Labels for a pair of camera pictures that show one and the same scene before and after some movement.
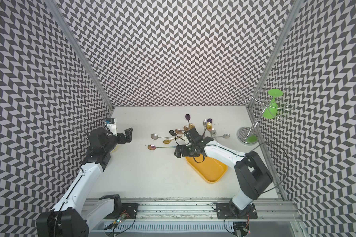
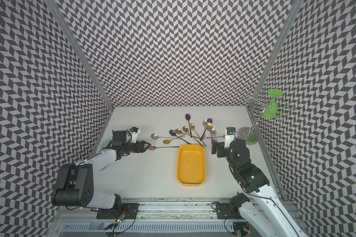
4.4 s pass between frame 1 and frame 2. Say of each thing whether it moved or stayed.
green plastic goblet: stayed
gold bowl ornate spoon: stayed
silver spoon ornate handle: stayed
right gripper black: moved
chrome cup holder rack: stayed
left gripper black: moved
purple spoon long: stayed
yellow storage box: moved
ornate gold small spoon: stayed
